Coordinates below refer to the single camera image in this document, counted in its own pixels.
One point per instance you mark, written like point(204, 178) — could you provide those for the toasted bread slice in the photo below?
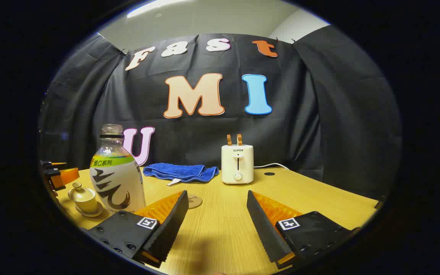
point(239, 139)
point(229, 140)

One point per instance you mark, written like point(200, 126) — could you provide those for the cream toaster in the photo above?
point(237, 164)

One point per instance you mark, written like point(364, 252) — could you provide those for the cream porcelain saucer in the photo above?
point(98, 211)

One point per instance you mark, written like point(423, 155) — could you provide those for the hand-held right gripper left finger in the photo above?
point(170, 225)

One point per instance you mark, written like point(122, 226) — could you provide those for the blue folded towel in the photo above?
point(181, 172)

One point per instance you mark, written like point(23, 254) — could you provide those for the black backdrop cloth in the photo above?
point(319, 114)

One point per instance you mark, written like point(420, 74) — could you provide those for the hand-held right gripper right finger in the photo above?
point(264, 229)

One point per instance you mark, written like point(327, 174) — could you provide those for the cream teacup lid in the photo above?
point(78, 192)

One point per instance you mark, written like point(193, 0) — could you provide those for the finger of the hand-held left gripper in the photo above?
point(54, 164)
point(65, 177)

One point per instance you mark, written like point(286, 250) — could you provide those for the round brown coaster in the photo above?
point(195, 201)

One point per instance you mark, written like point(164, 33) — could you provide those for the clear water bottle white label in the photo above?
point(117, 183)

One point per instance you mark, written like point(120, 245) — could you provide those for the cream porcelain teacup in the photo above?
point(88, 205)

